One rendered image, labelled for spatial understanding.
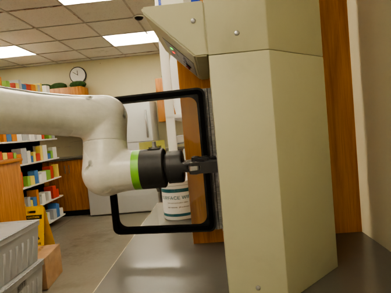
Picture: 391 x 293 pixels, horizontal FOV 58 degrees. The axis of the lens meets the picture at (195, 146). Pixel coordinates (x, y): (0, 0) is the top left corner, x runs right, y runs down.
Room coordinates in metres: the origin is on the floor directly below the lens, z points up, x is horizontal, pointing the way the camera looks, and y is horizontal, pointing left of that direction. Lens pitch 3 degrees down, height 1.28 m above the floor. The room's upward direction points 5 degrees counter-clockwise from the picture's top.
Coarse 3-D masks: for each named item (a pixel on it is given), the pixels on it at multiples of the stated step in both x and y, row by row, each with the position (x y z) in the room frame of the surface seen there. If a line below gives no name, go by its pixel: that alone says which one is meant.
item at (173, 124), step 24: (144, 120) 0.99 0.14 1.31; (168, 120) 0.98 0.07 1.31; (192, 120) 0.97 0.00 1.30; (144, 144) 0.99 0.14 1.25; (168, 144) 0.98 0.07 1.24; (192, 144) 0.97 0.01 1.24; (120, 192) 1.01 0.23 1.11; (144, 192) 0.99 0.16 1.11; (168, 192) 0.98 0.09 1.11; (192, 192) 0.97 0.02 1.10; (120, 216) 1.01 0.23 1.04; (144, 216) 1.00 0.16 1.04; (168, 216) 0.98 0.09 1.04; (192, 216) 0.97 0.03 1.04
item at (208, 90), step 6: (210, 90) 0.96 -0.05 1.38; (210, 96) 0.97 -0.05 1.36; (210, 102) 0.97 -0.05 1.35; (210, 108) 0.97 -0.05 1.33; (210, 114) 0.97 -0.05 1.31; (210, 120) 0.97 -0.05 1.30; (210, 126) 0.97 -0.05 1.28; (210, 132) 0.96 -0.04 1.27; (216, 174) 0.97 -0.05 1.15; (216, 180) 0.97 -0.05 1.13; (216, 186) 0.97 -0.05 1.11; (216, 192) 0.97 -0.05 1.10; (216, 204) 0.96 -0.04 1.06; (216, 210) 0.96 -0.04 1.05; (222, 228) 0.94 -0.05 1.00
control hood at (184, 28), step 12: (144, 12) 0.66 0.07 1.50; (156, 12) 0.65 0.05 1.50; (168, 12) 0.65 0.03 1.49; (180, 12) 0.65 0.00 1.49; (192, 12) 0.65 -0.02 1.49; (204, 12) 0.65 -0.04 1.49; (156, 24) 0.66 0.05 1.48; (168, 24) 0.65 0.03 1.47; (180, 24) 0.65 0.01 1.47; (192, 24) 0.65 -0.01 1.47; (204, 24) 0.65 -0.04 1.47; (168, 36) 0.67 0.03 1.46; (180, 36) 0.65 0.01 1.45; (192, 36) 0.65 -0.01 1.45; (204, 36) 0.65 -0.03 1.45; (180, 48) 0.69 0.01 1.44; (192, 48) 0.65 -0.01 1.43; (204, 48) 0.65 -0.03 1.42; (192, 60) 0.73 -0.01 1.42; (204, 60) 0.70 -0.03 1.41; (192, 72) 0.95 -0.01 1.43; (204, 72) 0.84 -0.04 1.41
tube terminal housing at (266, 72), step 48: (240, 0) 0.65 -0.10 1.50; (288, 0) 0.69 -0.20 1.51; (240, 48) 0.65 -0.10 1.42; (288, 48) 0.69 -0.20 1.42; (240, 96) 0.65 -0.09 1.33; (288, 96) 0.68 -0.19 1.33; (240, 144) 0.65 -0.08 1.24; (288, 144) 0.67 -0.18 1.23; (240, 192) 0.65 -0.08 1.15; (288, 192) 0.66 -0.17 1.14; (240, 240) 0.65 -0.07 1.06; (288, 240) 0.65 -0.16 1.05; (240, 288) 0.65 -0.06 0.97; (288, 288) 0.64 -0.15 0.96
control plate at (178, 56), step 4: (164, 40) 0.77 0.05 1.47; (168, 44) 0.78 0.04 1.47; (168, 48) 0.86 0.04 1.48; (172, 52) 0.87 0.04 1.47; (176, 52) 0.80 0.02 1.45; (180, 52) 0.75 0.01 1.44; (176, 56) 0.88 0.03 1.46; (180, 56) 0.81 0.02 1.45; (184, 56) 0.75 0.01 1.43; (180, 60) 0.90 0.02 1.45; (188, 60) 0.77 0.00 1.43; (184, 64) 0.90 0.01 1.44; (188, 64) 0.84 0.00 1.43; (192, 64) 0.77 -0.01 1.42; (192, 68) 0.85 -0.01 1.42
